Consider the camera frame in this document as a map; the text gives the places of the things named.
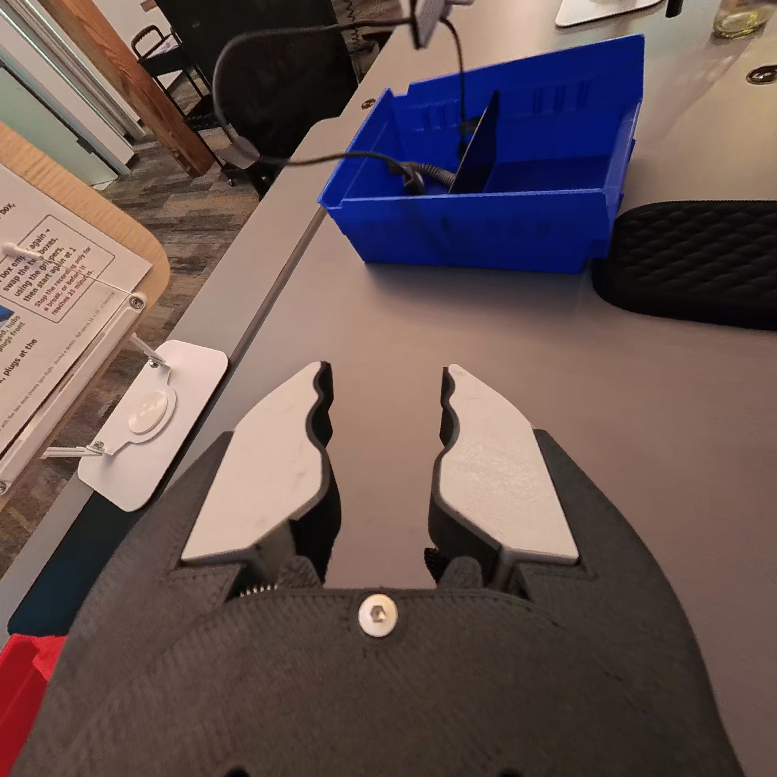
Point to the instruction sheet on stand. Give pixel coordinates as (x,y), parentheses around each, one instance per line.
(145,243)

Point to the wooden support column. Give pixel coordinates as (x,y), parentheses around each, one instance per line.
(139,73)

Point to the white laptop stand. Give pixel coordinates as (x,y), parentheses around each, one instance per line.
(607,11)

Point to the red storage bin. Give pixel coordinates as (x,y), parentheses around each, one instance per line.
(21,692)

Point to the blue storage bin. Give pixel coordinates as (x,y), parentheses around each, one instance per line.
(485,230)

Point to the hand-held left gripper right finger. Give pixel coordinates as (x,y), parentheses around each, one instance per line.
(504,485)

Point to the clear drink bottle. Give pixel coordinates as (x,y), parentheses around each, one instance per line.
(740,15)

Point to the white stand base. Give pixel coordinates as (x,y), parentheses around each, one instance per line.
(170,413)

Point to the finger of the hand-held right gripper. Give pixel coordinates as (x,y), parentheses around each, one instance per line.
(431,18)

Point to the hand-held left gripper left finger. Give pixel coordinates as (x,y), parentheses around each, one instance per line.
(267,479)

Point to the black quilted wrist rest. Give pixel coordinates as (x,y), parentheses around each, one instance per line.
(698,261)

